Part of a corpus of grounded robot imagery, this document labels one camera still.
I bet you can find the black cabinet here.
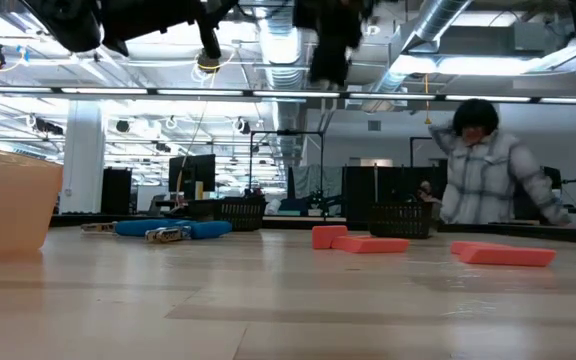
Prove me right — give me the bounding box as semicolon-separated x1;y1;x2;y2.
100;167;134;216

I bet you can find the white column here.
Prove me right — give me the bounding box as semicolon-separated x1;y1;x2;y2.
59;107;106;215

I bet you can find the translucent orange plastic bin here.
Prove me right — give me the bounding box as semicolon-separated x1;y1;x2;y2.
0;141;65;261

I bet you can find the black plastic mesh basket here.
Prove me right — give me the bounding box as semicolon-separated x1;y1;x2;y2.
187;197;268;233
367;201;435;240

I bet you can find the person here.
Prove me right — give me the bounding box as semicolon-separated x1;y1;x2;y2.
416;180;443;206
427;97;573;227

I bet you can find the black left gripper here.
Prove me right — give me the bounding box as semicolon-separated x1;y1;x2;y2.
291;0;370;91

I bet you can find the black computer monitor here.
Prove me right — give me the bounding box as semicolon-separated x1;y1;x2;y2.
168;153;217;201

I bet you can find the black partition panel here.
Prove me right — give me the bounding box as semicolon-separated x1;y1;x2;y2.
341;165;449;225

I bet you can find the orange eraser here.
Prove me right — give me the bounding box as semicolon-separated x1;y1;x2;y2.
459;245;558;268
311;225;349;250
331;235;411;255

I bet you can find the long light bar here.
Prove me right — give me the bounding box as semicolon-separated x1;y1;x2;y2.
0;84;576;105

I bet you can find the grey cover sheet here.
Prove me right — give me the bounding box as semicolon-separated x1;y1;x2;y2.
287;164;344;211

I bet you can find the silver ventilation duct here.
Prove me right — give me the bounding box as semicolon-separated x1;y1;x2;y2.
362;0;472;101
255;0;310;156

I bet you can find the black stand frame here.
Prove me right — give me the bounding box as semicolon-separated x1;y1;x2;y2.
248;130;326;201

